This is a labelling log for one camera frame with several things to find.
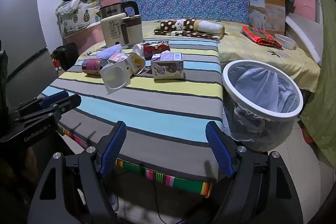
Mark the clear plastic bowl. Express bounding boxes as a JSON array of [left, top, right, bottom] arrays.
[[274, 34, 297, 50]]

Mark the cream water warmer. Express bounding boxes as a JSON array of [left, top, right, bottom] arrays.
[[100, 13, 129, 46]]

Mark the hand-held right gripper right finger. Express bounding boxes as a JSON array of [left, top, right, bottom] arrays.
[[205, 121, 305, 224]]

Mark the black cable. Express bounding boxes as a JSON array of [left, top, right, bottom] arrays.
[[115, 170, 168, 224]]

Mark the yellow bed sheet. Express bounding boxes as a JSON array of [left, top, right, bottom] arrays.
[[218, 21, 322, 93]]

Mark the brown and cream jug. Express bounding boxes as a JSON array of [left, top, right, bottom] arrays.
[[121, 14, 143, 46]]

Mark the patterned paper cup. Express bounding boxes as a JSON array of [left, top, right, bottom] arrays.
[[132, 43, 145, 58]]

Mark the white foam net sleeve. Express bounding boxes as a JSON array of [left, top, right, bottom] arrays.
[[96, 43, 124, 60]]

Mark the crushed yellow white cup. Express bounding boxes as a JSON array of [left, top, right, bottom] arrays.
[[123, 52, 146, 77]]

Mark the white round trash bin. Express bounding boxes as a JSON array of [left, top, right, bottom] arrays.
[[222, 59, 303, 151]]

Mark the pink snack packet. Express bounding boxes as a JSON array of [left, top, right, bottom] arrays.
[[108, 52, 128, 64]]

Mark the green curtain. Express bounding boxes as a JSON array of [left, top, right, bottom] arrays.
[[299, 0, 336, 161]]

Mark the brown polka-dot bolster pillow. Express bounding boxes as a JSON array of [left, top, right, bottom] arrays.
[[160, 18, 226, 35]]

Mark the red plaid cloth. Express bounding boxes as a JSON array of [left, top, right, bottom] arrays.
[[241, 26, 284, 50]]

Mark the dark purple drink can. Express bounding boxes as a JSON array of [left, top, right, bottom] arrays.
[[82, 58, 109, 75]]

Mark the striped tablecloth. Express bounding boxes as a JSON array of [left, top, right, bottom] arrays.
[[41, 39, 224, 182]]

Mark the clear plastic bin liner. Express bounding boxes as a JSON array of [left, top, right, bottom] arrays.
[[226, 63, 300, 144]]

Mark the purple milk carton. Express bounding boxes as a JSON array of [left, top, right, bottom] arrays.
[[150, 52, 185, 81]]

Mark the pineapple print bedding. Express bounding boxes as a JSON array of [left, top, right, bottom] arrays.
[[56, 0, 108, 36]]

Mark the black suitcase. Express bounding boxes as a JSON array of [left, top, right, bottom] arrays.
[[51, 43, 79, 73]]

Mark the white yogurt cup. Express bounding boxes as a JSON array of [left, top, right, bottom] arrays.
[[99, 60, 132, 94]]

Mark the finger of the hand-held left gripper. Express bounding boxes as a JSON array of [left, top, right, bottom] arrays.
[[14, 94, 82, 124], [14, 91, 69, 113]]

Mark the white bed side rail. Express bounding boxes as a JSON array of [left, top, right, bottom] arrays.
[[285, 15, 323, 67]]

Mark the steel kettle with black handle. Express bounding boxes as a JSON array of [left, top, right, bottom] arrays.
[[96, 0, 140, 22]]

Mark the pink cloth cover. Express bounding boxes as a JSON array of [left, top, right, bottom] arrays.
[[63, 22, 105, 56]]

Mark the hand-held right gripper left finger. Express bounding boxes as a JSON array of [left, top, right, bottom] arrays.
[[26, 120, 128, 224]]

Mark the grey refrigerator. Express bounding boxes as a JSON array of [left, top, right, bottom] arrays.
[[0, 0, 59, 109]]

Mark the bedding package box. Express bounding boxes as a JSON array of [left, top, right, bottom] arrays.
[[247, 0, 286, 31]]

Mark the brown polka-dot folded blanket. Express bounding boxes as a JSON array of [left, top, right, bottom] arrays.
[[154, 28, 227, 40]]

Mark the red drink can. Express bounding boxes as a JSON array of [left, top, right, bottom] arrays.
[[142, 40, 171, 60]]

